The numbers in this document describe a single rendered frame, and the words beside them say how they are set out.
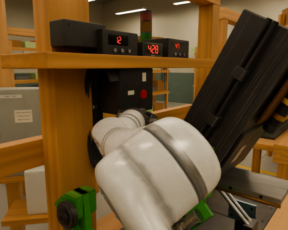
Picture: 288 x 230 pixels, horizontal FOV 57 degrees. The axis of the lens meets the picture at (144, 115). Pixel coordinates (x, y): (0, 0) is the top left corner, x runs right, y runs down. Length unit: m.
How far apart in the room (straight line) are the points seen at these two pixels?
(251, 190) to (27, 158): 0.70
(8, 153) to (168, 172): 0.70
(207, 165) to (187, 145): 0.03
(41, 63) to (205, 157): 0.53
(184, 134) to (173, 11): 11.35
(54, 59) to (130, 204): 0.51
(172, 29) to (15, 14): 6.03
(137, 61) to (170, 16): 10.75
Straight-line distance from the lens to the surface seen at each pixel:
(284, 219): 1.28
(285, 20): 4.92
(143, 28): 1.16
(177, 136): 0.24
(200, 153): 0.24
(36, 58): 0.71
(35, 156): 0.93
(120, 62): 0.82
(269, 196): 0.90
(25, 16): 11.86
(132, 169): 0.23
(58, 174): 0.89
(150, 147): 0.24
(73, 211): 0.74
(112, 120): 0.55
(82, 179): 0.95
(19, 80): 8.08
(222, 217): 1.20
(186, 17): 11.20
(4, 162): 0.89
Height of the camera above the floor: 1.51
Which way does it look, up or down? 10 degrees down
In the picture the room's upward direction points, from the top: straight up
